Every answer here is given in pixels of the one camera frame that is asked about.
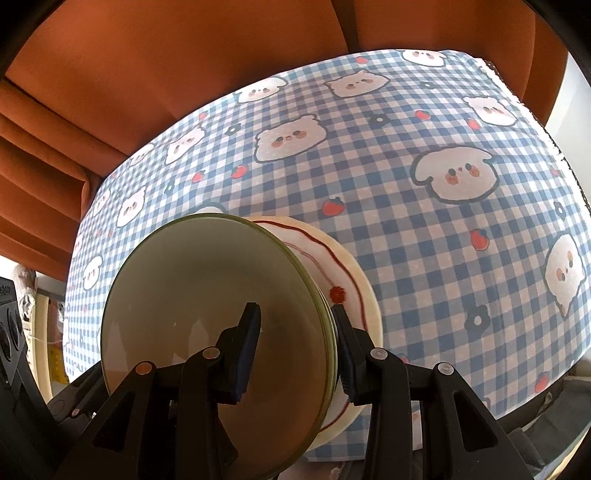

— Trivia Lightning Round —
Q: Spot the blue bowl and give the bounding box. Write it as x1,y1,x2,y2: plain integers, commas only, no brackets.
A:
297,264,339,451
100,213,327,479

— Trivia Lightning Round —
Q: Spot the red-rimmed small plate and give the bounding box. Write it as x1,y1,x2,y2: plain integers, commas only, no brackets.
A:
249,216,384,453

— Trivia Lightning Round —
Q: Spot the blue checkered cartoon tablecloth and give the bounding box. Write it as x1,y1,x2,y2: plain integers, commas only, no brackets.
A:
63,50,590,417

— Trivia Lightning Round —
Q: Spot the orange curtain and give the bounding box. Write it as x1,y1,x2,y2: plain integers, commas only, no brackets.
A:
1,1,567,280

